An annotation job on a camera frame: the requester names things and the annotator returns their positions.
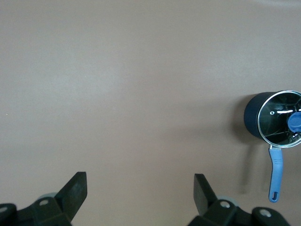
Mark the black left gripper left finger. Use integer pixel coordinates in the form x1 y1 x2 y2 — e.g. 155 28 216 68
0 171 88 226

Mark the glass lid with blue knob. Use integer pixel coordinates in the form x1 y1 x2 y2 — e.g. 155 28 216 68
257 90 301 148

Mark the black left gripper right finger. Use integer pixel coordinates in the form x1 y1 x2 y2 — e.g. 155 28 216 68
188 173 290 226

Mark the dark pot with blue handle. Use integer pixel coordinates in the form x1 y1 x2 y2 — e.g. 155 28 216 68
244 90 301 203

